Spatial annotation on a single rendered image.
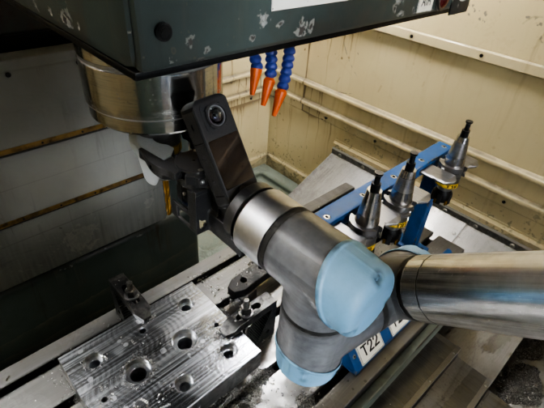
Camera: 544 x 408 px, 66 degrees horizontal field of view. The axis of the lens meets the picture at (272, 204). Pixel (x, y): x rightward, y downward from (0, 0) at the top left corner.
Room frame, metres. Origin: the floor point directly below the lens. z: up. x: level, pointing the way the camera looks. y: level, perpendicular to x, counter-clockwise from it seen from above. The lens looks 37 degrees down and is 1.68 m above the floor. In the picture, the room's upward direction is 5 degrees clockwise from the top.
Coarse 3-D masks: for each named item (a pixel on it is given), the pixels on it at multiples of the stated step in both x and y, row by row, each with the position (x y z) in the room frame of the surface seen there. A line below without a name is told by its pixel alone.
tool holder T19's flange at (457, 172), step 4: (444, 156) 0.86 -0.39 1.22; (440, 160) 0.83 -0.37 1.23; (440, 164) 0.82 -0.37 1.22; (444, 164) 0.81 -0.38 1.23; (444, 168) 0.81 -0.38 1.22; (448, 168) 0.80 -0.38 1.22; (452, 168) 0.80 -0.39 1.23; (456, 168) 0.80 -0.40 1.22; (460, 168) 0.80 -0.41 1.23; (464, 168) 0.81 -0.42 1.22; (452, 172) 0.80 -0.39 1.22; (456, 172) 0.80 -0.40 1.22; (460, 172) 0.80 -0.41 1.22; (464, 172) 0.82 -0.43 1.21; (456, 176) 0.80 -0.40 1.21; (460, 176) 0.80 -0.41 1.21; (464, 176) 0.81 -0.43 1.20
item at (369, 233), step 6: (354, 216) 0.60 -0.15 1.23; (348, 222) 0.59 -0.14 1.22; (354, 222) 0.58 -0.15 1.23; (384, 222) 0.59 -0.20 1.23; (354, 228) 0.57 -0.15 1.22; (360, 228) 0.57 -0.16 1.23; (366, 228) 0.57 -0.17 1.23; (372, 228) 0.57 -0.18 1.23; (378, 228) 0.58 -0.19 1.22; (360, 234) 0.56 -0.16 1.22; (366, 234) 0.56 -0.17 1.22; (372, 234) 0.56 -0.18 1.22; (378, 234) 0.58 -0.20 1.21; (366, 240) 0.56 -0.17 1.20; (372, 240) 0.56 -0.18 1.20
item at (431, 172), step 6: (426, 168) 0.81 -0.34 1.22; (432, 168) 0.81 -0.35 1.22; (438, 168) 0.81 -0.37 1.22; (426, 174) 0.78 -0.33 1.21; (432, 174) 0.78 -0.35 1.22; (438, 174) 0.79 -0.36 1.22; (444, 174) 0.79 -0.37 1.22; (450, 174) 0.79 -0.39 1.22; (438, 180) 0.76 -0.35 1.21; (444, 180) 0.76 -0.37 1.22; (450, 180) 0.77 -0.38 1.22; (456, 180) 0.77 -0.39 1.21
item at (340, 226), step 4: (336, 224) 0.58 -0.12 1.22; (340, 224) 0.58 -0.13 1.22; (344, 224) 0.59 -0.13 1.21; (340, 228) 0.57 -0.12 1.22; (344, 228) 0.57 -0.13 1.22; (348, 228) 0.57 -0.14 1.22; (344, 232) 0.56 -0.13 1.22; (348, 232) 0.56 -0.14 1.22; (352, 232) 0.56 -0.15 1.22; (356, 232) 0.56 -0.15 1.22; (352, 236) 0.55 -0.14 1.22; (356, 236) 0.55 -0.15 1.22; (360, 236) 0.55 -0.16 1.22; (360, 240) 0.54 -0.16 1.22; (364, 240) 0.54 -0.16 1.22; (364, 244) 0.54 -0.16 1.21
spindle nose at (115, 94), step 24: (96, 72) 0.40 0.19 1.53; (120, 72) 0.40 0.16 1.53; (192, 72) 0.42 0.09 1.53; (216, 72) 0.46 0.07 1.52; (96, 96) 0.41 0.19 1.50; (120, 96) 0.40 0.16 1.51; (144, 96) 0.40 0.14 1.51; (168, 96) 0.40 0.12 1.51; (192, 96) 0.42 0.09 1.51; (96, 120) 0.42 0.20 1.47; (120, 120) 0.40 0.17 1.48; (144, 120) 0.40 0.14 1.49; (168, 120) 0.40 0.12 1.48
